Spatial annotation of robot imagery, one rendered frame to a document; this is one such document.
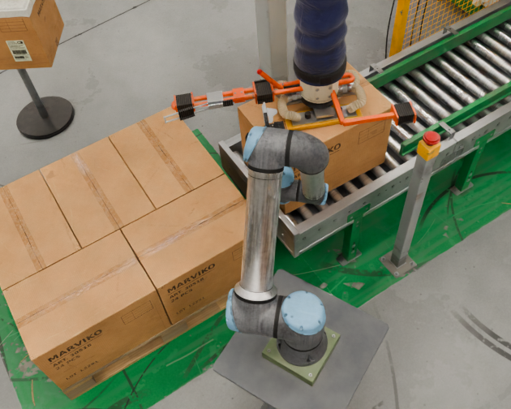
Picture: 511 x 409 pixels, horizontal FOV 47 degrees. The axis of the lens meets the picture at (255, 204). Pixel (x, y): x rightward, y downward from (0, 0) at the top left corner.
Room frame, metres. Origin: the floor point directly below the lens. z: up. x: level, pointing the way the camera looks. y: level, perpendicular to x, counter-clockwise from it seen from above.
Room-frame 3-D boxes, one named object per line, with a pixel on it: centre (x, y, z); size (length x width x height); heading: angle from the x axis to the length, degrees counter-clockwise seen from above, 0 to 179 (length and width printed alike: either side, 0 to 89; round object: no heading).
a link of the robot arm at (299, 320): (0.85, -0.11, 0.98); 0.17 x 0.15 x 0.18; 74
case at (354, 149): (1.90, -0.32, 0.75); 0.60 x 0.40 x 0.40; 116
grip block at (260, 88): (1.89, -0.09, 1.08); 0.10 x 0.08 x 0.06; 4
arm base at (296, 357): (0.84, -0.12, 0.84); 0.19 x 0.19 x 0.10
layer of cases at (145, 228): (1.70, 0.72, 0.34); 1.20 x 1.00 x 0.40; 117
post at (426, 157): (1.57, -0.75, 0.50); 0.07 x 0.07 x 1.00; 27
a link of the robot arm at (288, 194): (1.44, -0.12, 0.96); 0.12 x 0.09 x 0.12; 74
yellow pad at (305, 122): (1.82, -0.34, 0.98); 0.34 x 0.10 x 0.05; 94
